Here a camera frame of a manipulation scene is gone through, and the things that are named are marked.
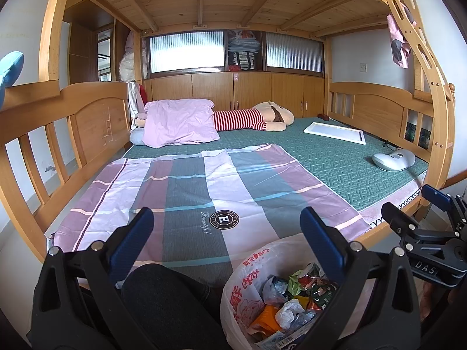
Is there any white blue-print carton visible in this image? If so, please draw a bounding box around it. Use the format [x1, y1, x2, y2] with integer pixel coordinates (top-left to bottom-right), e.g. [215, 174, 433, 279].
[255, 330, 318, 350]

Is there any clear plastic bag bundle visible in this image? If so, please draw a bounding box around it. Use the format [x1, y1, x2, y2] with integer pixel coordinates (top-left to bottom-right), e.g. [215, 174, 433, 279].
[228, 31, 261, 52]

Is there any blue face mask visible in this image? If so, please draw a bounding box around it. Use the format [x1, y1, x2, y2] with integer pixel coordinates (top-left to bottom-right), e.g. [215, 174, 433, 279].
[292, 310, 323, 336]

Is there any blue plush toy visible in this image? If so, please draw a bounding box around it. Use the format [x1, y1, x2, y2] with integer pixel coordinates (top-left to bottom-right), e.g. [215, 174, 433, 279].
[0, 51, 24, 112]

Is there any white bordered bed sheet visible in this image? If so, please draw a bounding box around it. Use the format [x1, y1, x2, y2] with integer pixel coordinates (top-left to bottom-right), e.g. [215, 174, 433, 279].
[359, 186, 424, 227]

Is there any white plastic garment cover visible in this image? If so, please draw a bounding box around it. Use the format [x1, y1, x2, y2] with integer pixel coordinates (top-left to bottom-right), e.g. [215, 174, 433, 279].
[120, 29, 148, 83]

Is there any white hanging cloth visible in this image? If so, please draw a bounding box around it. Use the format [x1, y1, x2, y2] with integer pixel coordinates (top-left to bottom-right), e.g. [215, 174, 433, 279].
[127, 82, 142, 130]

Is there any dark green packet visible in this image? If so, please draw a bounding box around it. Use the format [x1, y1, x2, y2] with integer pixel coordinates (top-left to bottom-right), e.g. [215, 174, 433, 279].
[306, 281, 338, 307]

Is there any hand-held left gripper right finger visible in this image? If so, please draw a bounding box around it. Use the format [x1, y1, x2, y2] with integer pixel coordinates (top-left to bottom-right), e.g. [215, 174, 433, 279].
[292, 206, 423, 350]

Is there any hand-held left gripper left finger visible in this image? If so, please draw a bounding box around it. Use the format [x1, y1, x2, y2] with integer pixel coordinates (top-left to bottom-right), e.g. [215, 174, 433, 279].
[31, 207, 158, 350]

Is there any white red-print plastic bag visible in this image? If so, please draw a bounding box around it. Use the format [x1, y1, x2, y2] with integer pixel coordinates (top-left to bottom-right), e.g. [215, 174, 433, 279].
[220, 232, 351, 350]

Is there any green woven bed mat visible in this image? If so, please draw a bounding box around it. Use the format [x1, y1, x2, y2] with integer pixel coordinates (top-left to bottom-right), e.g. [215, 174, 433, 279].
[124, 117, 429, 214]

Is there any ribbed glass window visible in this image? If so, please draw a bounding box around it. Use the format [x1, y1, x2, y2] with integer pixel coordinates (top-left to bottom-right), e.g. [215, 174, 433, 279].
[148, 31, 225, 74]
[264, 32, 325, 74]

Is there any white framed board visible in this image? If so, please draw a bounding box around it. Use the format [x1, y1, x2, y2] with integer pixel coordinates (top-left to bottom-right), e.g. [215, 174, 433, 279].
[304, 121, 366, 146]

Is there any red snack bag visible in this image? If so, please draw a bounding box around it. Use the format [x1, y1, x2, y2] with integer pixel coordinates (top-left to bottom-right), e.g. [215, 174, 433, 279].
[297, 265, 329, 288]

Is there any pink printed hanging cloth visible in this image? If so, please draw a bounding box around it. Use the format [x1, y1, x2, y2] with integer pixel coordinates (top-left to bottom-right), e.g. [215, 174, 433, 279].
[387, 2, 413, 69]

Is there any green paper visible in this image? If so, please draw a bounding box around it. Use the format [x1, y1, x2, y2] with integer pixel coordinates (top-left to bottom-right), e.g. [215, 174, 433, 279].
[288, 272, 305, 294]

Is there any striped tote bag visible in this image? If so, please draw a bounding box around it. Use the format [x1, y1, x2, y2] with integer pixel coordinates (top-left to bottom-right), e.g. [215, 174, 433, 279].
[233, 51, 258, 71]

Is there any white handheld device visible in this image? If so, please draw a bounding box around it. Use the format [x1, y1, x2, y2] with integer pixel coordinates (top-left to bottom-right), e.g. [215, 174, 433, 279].
[372, 148, 417, 172]

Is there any person's black trouser leg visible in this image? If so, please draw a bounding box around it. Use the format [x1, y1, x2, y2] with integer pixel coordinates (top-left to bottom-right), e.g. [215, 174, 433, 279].
[122, 263, 234, 350]

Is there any wooden bunk bed frame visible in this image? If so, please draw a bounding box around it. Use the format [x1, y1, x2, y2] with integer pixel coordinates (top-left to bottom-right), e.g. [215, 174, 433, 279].
[0, 0, 467, 263]

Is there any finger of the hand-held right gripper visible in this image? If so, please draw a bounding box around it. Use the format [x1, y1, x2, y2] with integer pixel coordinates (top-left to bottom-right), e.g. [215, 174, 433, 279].
[421, 183, 467, 233]
[380, 201, 432, 247]

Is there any person's right hand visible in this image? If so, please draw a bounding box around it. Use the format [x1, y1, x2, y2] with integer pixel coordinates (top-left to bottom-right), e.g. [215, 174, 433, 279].
[422, 283, 452, 324]

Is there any brown wooden wardrobe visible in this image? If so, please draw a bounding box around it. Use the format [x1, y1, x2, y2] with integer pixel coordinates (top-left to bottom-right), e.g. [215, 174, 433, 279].
[67, 18, 117, 84]

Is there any clear plastic wrapper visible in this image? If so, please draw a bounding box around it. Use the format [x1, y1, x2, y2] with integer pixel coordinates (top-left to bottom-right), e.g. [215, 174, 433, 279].
[274, 299, 305, 330]

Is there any pink pillow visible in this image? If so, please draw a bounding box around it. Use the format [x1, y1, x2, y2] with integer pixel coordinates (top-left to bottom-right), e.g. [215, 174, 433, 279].
[142, 98, 220, 149]

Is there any striped shirt plush toy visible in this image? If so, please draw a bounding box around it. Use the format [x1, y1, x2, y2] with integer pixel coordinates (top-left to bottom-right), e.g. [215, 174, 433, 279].
[133, 100, 295, 132]

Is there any pink grey plaid sheet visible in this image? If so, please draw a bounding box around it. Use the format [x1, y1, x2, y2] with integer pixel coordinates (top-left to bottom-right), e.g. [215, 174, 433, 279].
[46, 143, 372, 288]

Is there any orange packet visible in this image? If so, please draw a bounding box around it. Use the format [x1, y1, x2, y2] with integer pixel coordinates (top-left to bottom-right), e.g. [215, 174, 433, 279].
[250, 304, 281, 336]

